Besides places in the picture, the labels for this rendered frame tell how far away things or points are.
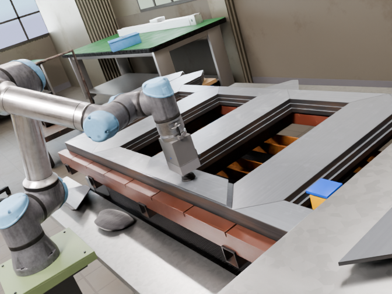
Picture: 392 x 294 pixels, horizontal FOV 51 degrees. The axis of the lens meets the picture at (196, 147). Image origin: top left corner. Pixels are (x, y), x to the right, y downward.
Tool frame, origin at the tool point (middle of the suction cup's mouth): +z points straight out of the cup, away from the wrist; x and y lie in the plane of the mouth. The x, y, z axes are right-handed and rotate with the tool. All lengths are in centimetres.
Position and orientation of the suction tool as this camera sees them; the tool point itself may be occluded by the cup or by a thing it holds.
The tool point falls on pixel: (189, 181)
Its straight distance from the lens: 121.1
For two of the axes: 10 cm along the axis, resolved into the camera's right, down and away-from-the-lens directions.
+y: -5.1, -1.9, 8.4
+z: 2.9, 8.8, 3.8
